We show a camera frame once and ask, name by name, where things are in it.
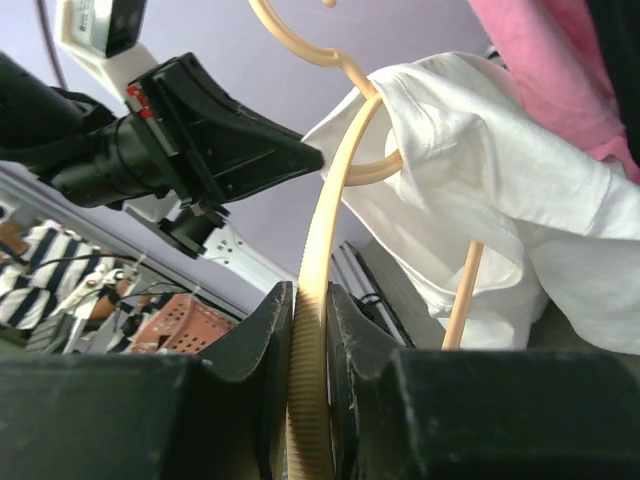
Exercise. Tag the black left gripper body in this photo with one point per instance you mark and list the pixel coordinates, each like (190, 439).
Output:
(170, 140)

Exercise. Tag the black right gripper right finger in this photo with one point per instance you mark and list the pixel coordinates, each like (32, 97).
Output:
(406, 413)

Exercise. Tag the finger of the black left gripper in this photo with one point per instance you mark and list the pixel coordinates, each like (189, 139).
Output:
(244, 152)

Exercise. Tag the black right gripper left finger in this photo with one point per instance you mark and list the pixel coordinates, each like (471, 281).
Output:
(216, 415)

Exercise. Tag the cream wooden hanger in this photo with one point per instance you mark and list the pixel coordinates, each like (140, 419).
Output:
(308, 439)

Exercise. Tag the white t-shirt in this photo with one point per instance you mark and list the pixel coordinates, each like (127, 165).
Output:
(556, 225)

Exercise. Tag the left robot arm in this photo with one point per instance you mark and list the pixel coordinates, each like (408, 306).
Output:
(61, 137)

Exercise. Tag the person in striped shirt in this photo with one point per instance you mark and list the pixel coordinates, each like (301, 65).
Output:
(27, 299)

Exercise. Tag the pink t-shirt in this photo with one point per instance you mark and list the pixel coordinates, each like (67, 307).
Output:
(552, 52)

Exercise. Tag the black printed t-shirt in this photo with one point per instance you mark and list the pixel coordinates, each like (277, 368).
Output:
(616, 23)

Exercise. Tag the orange plastic crate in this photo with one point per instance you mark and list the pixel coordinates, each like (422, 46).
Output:
(184, 325)

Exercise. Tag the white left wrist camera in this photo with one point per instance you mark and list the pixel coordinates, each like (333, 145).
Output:
(102, 36)

